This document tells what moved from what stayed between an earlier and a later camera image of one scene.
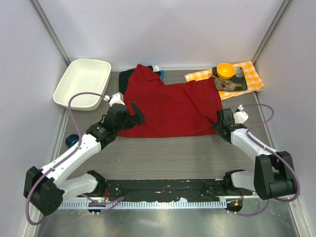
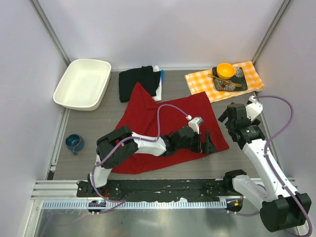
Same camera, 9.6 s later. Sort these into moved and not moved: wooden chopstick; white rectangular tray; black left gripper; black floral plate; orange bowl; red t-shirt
Moved: red t-shirt; black left gripper
Not moved: orange bowl; black floral plate; white rectangular tray; wooden chopstick
